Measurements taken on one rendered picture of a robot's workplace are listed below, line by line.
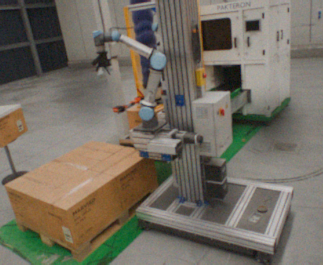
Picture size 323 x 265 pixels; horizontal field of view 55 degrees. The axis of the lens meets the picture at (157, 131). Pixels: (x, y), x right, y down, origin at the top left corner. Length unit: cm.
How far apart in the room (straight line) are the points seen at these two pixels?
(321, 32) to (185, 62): 922
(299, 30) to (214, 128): 926
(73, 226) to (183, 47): 173
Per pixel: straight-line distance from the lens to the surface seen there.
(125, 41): 254
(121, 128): 473
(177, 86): 260
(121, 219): 324
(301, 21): 1154
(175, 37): 253
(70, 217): 277
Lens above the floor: 191
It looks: 20 degrees down
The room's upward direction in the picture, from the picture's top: 8 degrees counter-clockwise
